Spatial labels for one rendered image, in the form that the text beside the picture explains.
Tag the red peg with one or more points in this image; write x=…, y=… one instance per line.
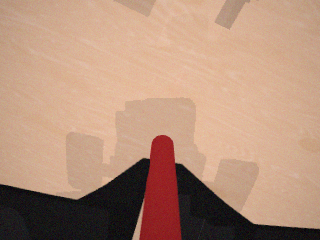
x=160, y=208

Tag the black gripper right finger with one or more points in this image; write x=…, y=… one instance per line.
x=205, y=216

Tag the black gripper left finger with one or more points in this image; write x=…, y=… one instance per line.
x=108, y=213

